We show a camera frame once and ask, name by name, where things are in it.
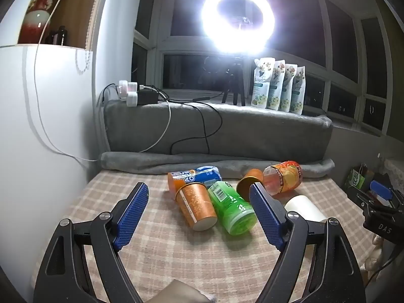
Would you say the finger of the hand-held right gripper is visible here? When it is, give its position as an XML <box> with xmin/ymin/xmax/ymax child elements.
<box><xmin>347</xmin><ymin>180</ymin><xmax>398</xmax><ymax>213</ymax></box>

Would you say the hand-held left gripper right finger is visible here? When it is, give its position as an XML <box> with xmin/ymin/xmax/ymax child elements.
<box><xmin>249</xmin><ymin>182</ymin><xmax>367</xmax><ymax>303</ymax></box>

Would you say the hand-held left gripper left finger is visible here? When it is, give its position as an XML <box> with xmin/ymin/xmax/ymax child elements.
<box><xmin>33</xmin><ymin>182</ymin><xmax>149</xmax><ymax>303</ymax></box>

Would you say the orange patterned paper cup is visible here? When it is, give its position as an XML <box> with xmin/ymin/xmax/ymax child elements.
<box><xmin>175</xmin><ymin>183</ymin><xmax>218</xmax><ymax>232</ymax></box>

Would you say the plain orange paper cup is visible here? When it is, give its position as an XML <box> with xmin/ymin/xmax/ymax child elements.
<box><xmin>236</xmin><ymin>168</ymin><xmax>265</xmax><ymax>199</ymax></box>

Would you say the white paper cup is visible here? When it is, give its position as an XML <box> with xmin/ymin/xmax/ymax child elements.
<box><xmin>284</xmin><ymin>195</ymin><xmax>329</xmax><ymax>223</ymax></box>

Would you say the green box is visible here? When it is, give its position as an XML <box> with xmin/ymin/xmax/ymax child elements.
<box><xmin>348</xmin><ymin>163</ymin><xmax>375</xmax><ymax>190</ymax></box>

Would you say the white cloth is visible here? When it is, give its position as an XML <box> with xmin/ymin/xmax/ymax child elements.
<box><xmin>364</xmin><ymin>236</ymin><xmax>385</xmax><ymax>272</ymax></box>

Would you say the green plastic bottle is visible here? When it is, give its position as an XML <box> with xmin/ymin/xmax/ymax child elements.
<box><xmin>207</xmin><ymin>181</ymin><xmax>257</xmax><ymax>236</ymax></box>

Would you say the orange juice bottle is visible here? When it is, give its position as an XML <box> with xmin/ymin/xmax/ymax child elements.
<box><xmin>263</xmin><ymin>161</ymin><xmax>304</xmax><ymax>196</ymax></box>

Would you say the rolled grey blanket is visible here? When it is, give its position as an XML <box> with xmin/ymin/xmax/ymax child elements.
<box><xmin>100</xmin><ymin>151</ymin><xmax>336</xmax><ymax>181</ymax></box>

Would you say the plaid bed sheet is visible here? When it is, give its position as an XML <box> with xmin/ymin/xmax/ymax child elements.
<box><xmin>30</xmin><ymin>170</ymin><xmax>377</xmax><ymax>303</ymax></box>

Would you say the blue orange snack packet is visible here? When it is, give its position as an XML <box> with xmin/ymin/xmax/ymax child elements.
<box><xmin>167</xmin><ymin>165</ymin><xmax>221</xmax><ymax>194</ymax></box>

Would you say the grey cushion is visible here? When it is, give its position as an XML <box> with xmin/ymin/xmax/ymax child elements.
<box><xmin>103</xmin><ymin>99</ymin><xmax>334</xmax><ymax>162</ymax></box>

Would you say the beige cloth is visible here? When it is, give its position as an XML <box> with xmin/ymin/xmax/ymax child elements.
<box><xmin>148</xmin><ymin>279</ymin><xmax>217</xmax><ymax>303</ymax></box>

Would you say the black power adapter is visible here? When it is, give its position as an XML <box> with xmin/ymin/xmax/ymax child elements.
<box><xmin>138</xmin><ymin>90</ymin><xmax>159</xmax><ymax>105</ymax></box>

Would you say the white green snack pouch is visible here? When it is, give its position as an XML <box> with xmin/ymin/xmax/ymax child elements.
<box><xmin>267</xmin><ymin>61</ymin><xmax>287</xmax><ymax>111</ymax></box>
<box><xmin>251</xmin><ymin>57</ymin><xmax>276</xmax><ymax>108</ymax></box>
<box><xmin>290</xmin><ymin>66</ymin><xmax>308</xmax><ymax>115</ymax></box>
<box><xmin>279</xmin><ymin>64</ymin><xmax>300</xmax><ymax>113</ymax></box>

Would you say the white cabinet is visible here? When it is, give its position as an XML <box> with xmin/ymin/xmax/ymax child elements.
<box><xmin>0</xmin><ymin>0</ymin><xmax>109</xmax><ymax>303</ymax></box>

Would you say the black tripod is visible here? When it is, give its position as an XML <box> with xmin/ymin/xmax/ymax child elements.
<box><xmin>221</xmin><ymin>57</ymin><xmax>247</xmax><ymax>107</ymax></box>

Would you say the dark bottle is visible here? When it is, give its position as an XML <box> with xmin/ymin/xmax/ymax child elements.
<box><xmin>44</xmin><ymin>25</ymin><xmax>69</xmax><ymax>45</ymax></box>

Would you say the red white vase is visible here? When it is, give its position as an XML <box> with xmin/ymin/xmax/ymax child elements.
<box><xmin>18</xmin><ymin>0</ymin><xmax>57</xmax><ymax>45</ymax></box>

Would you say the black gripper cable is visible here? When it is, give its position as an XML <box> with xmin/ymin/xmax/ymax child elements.
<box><xmin>365</xmin><ymin>241</ymin><xmax>400</xmax><ymax>288</ymax></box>

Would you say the white cable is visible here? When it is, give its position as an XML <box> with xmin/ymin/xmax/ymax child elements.
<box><xmin>33</xmin><ymin>0</ymin><xmax>99</xmax><ymax>162</ymax></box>
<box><xmin>50</xmin><ymin>84</ymin><xmax>172</xmax><ymax>154</ymax></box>

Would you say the white window frame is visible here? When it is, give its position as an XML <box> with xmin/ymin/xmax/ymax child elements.
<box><xmin>132</xmin><ymin>0</ymin><xmax>393</xmax><ymax>137</ymax></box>

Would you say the ring light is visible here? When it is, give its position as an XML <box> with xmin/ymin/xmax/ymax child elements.
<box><xmin>201</xmin><ymin>0</ymin><xmax>276</xmax><ymax>55</ymax></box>

